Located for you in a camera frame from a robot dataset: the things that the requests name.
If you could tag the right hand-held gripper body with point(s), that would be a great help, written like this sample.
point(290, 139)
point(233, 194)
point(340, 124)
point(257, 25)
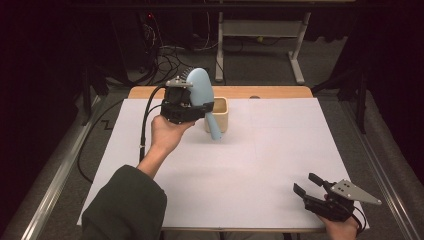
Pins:
point(336, 203)

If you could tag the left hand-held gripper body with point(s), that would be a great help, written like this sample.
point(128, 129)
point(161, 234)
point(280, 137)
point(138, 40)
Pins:
point(176, 106)

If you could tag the beige storage container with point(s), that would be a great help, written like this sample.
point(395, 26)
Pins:
point(222, 115)

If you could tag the person's right hand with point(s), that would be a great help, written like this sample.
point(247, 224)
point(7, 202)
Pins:
point(343, 230)

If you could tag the person's left hand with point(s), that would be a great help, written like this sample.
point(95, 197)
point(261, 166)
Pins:
point(165, 135)

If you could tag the white table sheet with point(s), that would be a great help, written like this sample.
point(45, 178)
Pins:
point(253, 160)

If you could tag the wooden table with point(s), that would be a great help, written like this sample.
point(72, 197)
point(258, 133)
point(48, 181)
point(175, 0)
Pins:
point(266, 91)

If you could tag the black stand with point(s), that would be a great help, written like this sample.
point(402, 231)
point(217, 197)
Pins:
point(358, 90)
point(91, 86)

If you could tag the aluminium floor rail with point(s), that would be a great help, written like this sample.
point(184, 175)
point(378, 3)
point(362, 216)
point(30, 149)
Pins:
point(383, 180)
point(56, 176)

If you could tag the white metal stand frame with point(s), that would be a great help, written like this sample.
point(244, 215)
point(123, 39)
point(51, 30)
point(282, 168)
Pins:
point(260, 28)

